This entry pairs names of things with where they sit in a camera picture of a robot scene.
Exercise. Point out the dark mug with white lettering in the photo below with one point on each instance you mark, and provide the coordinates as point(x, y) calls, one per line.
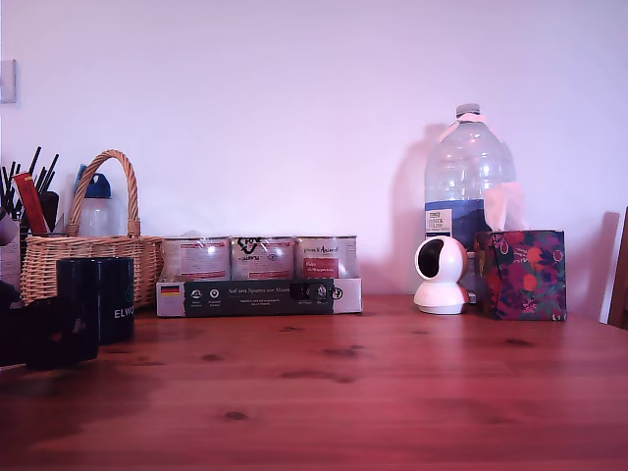
point(115, 294)

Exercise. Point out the small bottle with blue cap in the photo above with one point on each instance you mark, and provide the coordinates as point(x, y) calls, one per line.
point(98, 216)

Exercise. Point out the black stick holder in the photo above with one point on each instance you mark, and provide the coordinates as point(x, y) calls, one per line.
point(50, 213)

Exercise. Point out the silver can with pale label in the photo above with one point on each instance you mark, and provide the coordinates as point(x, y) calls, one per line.
point(196, 260)

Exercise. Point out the red slim box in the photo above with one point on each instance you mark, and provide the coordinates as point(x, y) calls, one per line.
point(33, 206)

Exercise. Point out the black stick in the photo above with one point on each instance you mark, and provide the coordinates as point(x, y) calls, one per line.
point(7, 191)
point(51, 171)
point(36, 160)

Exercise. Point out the cardboard tray with dark print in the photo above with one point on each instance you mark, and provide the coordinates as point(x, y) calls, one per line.
point(260, 297)

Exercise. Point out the silver can with black logo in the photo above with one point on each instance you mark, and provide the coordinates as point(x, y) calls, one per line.
point(262, 260)

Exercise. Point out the silver can with red label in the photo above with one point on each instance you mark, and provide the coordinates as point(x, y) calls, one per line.
point(324, 257)

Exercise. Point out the large clear water bottle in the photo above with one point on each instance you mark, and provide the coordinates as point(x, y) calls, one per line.
point(461, 172)

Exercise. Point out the pale tissue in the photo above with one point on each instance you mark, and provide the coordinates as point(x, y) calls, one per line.
point(500, 206)

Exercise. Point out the floral tissue box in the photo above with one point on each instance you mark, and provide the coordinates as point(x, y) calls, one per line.
point(530, 279)

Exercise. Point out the white wall switch plate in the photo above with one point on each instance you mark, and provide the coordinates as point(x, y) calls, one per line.
point(7, 82)

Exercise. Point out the small white round camera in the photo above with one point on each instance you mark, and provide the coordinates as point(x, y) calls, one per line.
point(444, 294)

